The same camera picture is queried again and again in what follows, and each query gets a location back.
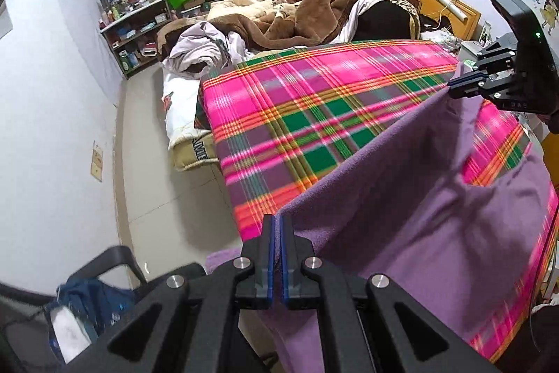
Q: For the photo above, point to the cream fleece blanket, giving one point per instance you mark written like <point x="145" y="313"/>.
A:
<point x="244" y="6"/>

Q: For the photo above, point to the black mesh office chair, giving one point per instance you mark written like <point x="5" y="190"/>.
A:
<point x="113" y="259"/>

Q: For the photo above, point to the white crumpled garment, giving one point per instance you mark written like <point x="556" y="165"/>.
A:
<point x="201" y="47"/>

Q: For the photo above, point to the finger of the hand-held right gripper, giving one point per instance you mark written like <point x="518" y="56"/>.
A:
<point x="469" y="79"/>
<point x="480" y="91"/>

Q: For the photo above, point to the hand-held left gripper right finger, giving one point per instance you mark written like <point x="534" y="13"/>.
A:
<point x="284" y="263"/>

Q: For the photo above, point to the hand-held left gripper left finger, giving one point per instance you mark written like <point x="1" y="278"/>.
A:
<point x="271" y="263"/>

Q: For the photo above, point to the beige mattress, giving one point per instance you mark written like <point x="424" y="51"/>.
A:
<point x="194" y="154"/>

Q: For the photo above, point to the white floral quilt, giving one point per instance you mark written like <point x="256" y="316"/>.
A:
<point x="183" y="106"/>

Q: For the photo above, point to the brown fleece blanket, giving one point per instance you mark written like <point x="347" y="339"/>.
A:
<point x="314" y="19"/>

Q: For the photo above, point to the pink plaid blanket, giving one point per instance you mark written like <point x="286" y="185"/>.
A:
<point x="284" y="111"/>

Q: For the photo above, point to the cluttered storage shelf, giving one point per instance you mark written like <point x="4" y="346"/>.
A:
<point x="131" y="32"/>

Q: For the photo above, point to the beige wall socket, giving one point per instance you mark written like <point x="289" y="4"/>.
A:
<point x="97" y="161"/>

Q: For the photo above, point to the purple pants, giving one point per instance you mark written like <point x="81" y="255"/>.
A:
<point x="415" y="233"/>

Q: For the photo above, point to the wooden headboard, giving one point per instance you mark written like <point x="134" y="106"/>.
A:
<point x="454" y="12"/>

